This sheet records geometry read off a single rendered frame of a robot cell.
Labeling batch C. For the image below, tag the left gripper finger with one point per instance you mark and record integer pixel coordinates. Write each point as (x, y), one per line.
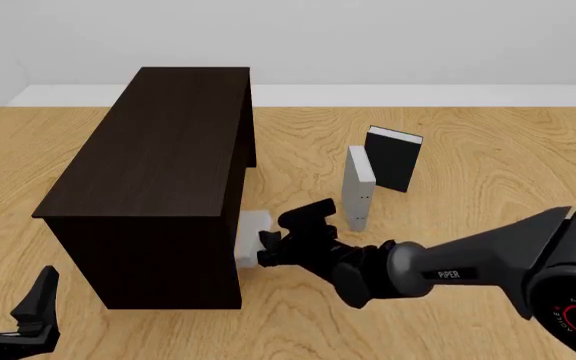
(38, 303)

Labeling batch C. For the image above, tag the black book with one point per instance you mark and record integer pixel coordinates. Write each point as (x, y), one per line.
(392, 161)

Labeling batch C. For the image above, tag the white book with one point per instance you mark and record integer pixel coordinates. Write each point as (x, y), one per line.
(252, 228)

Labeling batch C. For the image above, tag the grey book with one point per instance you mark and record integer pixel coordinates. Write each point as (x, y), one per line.
(357, 195)

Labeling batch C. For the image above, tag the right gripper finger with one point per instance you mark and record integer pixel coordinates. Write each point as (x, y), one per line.
(267, 258)
(269, 239)

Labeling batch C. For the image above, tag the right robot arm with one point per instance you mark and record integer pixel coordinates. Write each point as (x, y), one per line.
(493, 255)

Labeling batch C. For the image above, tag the dark wooden cabinet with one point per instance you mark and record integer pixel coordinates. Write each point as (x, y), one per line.
(158, 168)

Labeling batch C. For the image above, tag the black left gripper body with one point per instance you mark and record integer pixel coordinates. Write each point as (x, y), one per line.
(13, 345)

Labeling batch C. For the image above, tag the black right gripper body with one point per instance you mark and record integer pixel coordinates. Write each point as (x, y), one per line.
(308, 247)

